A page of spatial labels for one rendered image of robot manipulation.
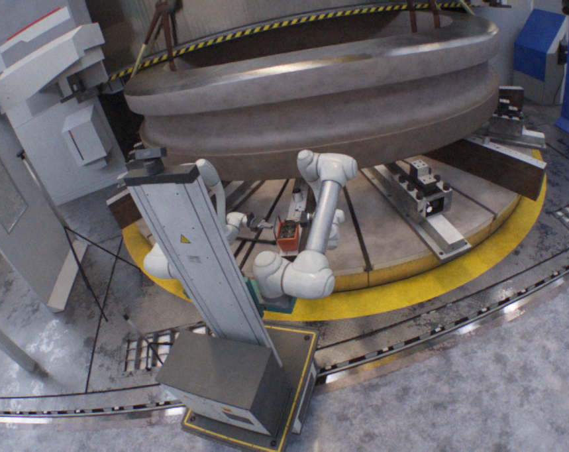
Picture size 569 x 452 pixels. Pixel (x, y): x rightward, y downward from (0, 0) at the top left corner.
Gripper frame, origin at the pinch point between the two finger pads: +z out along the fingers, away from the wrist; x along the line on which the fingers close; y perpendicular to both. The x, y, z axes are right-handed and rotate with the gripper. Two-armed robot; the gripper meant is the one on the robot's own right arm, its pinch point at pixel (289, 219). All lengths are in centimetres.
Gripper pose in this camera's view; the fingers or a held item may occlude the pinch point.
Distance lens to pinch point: 231.3
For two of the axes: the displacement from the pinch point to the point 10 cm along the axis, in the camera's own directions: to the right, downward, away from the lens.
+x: -1.4, 6.5, -7.5
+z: -9.7, 0.7, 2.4
